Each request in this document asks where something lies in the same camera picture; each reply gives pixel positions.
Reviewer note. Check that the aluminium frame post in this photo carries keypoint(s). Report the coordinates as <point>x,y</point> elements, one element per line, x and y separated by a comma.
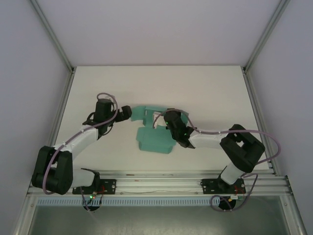
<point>266,36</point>
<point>52,36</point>

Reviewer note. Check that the aluminium table side rail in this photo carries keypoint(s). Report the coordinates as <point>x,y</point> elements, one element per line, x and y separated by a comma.
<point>62,110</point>
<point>259,122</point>

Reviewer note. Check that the grey metal sheet panel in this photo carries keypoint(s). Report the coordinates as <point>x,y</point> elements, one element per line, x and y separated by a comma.
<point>159,220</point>

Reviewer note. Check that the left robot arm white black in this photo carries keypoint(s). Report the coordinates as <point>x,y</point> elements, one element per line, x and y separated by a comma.
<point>83,139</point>

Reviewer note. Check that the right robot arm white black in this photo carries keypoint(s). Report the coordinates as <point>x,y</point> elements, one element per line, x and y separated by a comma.
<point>210,141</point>

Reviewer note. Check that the aluminium mounting rail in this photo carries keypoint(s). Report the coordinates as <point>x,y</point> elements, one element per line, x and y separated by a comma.
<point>159,183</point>

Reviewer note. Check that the teal paper box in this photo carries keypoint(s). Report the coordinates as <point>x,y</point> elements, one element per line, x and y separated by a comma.
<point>154,139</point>

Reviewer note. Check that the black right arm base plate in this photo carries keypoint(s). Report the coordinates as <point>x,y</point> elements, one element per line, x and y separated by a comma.
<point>210,186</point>

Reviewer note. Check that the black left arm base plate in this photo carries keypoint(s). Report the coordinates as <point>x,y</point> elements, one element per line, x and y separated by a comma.
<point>108,186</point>

